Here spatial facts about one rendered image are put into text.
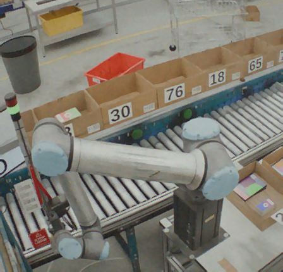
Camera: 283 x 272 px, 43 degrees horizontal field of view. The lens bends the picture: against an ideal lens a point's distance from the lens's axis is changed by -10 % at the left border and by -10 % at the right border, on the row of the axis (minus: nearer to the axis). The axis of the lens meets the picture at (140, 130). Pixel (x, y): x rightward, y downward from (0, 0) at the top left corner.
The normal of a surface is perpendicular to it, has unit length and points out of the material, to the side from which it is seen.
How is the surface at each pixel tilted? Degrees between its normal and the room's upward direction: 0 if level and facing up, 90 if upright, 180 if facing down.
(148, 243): 0
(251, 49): 89
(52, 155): 87
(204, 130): 5
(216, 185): 92
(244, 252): 0
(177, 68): 90
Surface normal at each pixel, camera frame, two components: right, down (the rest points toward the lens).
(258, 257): -0.08, -0.80
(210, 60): 0.47, 0.49
